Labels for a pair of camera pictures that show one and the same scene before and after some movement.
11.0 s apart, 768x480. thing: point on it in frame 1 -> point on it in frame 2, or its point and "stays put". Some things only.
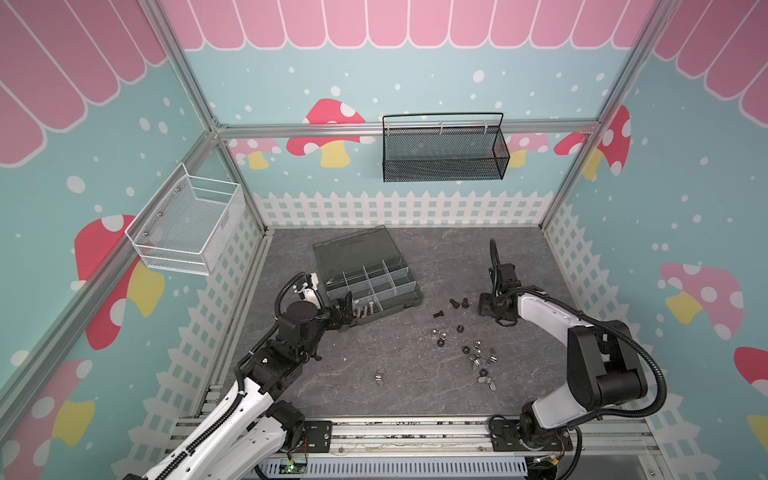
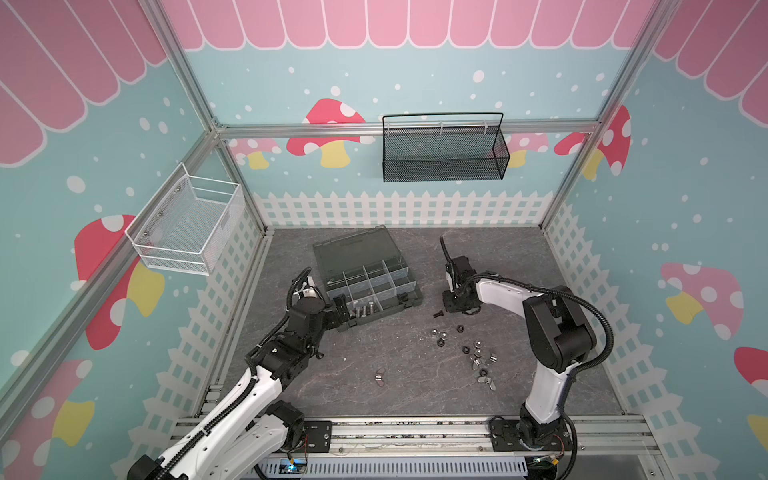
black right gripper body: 497,303 -> 455,300
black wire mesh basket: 438,147 stays put
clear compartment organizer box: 368,264 stays put
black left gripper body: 326,321 stays put
